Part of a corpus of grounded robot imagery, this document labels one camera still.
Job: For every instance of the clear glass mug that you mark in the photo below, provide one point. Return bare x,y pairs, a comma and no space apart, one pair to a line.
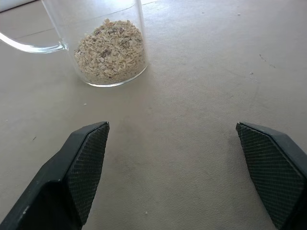
72,28

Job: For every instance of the oat flakes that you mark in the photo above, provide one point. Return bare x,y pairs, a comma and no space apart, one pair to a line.
110,52

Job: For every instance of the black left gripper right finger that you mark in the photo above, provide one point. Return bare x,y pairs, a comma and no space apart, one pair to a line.
273,167

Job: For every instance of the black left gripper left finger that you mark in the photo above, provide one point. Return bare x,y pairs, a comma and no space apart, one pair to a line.
60,182

